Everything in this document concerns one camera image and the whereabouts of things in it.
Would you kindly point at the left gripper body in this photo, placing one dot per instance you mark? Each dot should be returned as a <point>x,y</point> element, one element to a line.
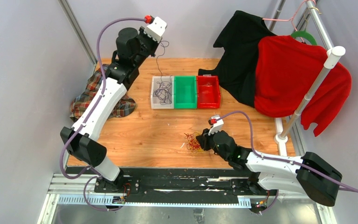
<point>148,46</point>

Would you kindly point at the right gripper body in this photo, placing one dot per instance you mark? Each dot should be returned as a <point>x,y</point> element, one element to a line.
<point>209,143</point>

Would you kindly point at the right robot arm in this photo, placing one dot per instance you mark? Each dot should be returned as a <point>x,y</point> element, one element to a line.
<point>309,174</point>

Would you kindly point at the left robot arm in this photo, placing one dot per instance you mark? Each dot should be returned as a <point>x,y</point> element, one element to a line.
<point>133,47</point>

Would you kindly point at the red plastic bin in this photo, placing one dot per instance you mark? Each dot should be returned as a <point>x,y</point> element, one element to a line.
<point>208,92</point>

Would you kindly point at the green plastic bin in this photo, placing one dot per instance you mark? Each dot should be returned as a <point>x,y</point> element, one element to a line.
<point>185,92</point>

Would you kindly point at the white plastic bin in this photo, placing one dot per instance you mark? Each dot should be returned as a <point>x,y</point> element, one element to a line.
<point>162,92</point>

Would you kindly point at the black shirt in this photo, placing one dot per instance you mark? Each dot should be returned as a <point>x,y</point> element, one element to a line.
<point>236,68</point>

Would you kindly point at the plaid flannel shirt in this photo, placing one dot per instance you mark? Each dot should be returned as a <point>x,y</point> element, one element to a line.
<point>123,108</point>

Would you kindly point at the red sweater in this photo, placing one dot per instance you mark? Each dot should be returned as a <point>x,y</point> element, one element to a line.
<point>286,69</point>

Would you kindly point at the green hanger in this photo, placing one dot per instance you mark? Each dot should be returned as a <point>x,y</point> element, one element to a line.
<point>305,35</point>

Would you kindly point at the pink hanger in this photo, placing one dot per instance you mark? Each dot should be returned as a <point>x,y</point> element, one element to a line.
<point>308,10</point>

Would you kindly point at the white clothes rack pole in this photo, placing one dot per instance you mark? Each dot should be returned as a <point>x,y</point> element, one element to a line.
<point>333,56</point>

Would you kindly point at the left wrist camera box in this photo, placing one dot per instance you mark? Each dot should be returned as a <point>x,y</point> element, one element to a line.
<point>155,28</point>

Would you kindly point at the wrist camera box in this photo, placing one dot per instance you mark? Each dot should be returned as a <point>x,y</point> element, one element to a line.
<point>155,28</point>
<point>216,124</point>

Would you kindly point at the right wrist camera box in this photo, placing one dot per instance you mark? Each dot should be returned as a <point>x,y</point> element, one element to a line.
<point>216,124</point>

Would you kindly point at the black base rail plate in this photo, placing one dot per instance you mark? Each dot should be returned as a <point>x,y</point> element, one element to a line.
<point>185,186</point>

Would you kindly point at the aluminium frame post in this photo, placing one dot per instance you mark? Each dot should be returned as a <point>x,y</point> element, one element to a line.
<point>78,30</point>

